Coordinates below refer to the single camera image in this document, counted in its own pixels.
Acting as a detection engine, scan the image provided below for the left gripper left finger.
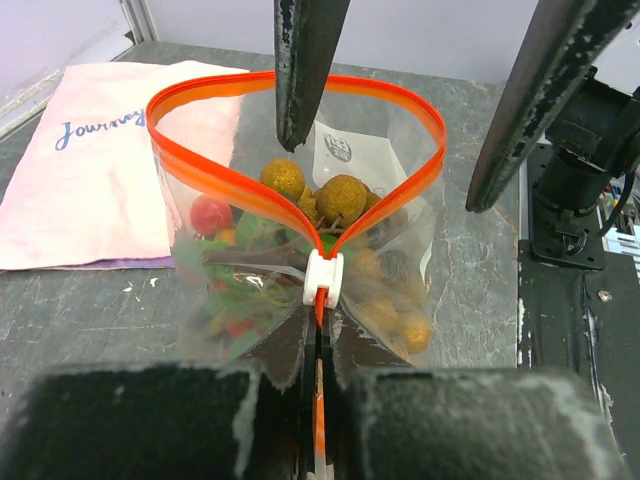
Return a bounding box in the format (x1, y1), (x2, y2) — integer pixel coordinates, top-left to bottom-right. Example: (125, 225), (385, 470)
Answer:
(1, 302), (315, 479)

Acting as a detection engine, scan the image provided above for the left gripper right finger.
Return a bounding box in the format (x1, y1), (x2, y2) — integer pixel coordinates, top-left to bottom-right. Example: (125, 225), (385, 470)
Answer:
(320, 310), (630, 479)

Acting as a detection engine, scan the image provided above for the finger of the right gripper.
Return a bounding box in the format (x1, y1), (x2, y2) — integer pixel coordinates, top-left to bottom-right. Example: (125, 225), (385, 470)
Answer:
(466, 0), (639, 214)
(274, 0), (350, 153)

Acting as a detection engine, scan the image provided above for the red cherry tomatoes sprig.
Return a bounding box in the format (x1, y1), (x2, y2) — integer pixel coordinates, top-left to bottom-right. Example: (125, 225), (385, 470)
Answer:
(172, 196), (309, 361)

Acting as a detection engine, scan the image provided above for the brown longan bunch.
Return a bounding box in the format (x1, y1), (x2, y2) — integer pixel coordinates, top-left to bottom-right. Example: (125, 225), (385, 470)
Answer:
(202, 158), (434, 354)

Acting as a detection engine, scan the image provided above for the clear zip top bag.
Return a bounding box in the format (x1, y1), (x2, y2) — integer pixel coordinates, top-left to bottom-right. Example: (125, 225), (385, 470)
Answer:
(146, 72), (447, 479)

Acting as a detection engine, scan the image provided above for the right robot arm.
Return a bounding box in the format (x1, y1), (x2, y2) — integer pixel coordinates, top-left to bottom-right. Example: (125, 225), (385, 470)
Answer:
(274, 1), (639, 264)

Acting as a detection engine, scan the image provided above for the purple cloth underneath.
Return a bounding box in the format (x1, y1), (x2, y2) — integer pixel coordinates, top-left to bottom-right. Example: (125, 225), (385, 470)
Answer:
(55, 256), (174, 270)

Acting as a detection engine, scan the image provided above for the pink cloth with lettering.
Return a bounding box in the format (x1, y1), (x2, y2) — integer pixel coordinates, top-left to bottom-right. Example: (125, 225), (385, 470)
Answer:
(1, 60), (227, 271)

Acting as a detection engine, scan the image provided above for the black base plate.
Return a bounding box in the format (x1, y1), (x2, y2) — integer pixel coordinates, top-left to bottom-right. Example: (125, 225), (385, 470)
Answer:
(517, 240), (639, 475)

